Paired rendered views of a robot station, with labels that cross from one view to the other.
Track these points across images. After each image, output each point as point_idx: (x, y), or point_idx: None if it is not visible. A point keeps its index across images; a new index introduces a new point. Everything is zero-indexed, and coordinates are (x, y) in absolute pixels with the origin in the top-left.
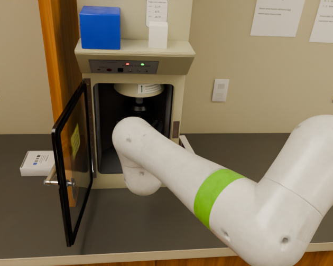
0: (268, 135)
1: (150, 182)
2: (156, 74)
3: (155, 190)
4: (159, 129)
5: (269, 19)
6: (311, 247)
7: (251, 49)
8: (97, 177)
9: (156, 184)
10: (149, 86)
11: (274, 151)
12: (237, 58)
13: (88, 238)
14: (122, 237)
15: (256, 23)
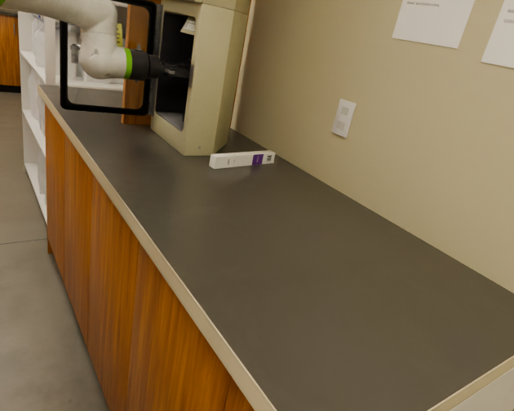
0: (374, 216)
1: (82, 52)
2: (188, 4)
3: (86, 66)
4: (181, 69)
5: (421, 12)
6: (137, 228)
7: (390, 62)
8: (153, 116)
9: (86, 59)
10: (192, 24)
11: (334, 216)
12: (370, 72)
13: (88, 127)
14: (95, 136)
15: (402, 18)
